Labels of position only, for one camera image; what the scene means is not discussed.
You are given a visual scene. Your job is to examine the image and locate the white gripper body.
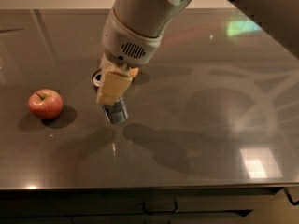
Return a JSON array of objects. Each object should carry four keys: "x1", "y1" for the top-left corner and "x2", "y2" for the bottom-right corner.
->
[{"x1": 102, "y1": 10, "x2": 162, "y2": 67}]

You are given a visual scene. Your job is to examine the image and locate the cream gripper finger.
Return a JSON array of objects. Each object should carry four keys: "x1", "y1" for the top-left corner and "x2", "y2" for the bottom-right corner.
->
[{"x1": 96, "y1": 71, "x2": 133, "y2": 105}]

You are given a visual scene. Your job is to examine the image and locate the silver redbull can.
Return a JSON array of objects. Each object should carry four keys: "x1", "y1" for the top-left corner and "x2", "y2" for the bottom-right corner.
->
[{"x1": 91, "y1": 68, "x2": 128, "y2": 124}]

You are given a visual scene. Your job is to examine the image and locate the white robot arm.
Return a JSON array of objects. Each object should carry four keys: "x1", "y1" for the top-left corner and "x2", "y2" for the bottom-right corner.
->
[{"x1": 97, "y1": 0, "x2": 299, "y2": 105}]

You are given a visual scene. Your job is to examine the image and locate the red apple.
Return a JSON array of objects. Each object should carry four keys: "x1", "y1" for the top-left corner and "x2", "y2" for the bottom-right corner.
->
[{"x1": 27, "y1": 89, "x2": 64, "y2": 119}]

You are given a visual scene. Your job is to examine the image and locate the orange fruit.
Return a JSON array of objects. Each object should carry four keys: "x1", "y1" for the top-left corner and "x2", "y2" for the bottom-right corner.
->
[{"x1": 129, "y1": 68, "x2": 139, "y2": 78}]

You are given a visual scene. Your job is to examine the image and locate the black drawer handle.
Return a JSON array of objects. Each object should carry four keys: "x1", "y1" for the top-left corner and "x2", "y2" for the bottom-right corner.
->
[{"x1": 142, "y1": 199, "x2": 178, "y2": 215}]

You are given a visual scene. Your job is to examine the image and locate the black handle at right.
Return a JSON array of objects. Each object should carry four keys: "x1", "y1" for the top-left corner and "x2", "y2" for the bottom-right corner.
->
[{"x1": 284, "y1": 188, "x2": 299, "y2": 206}]

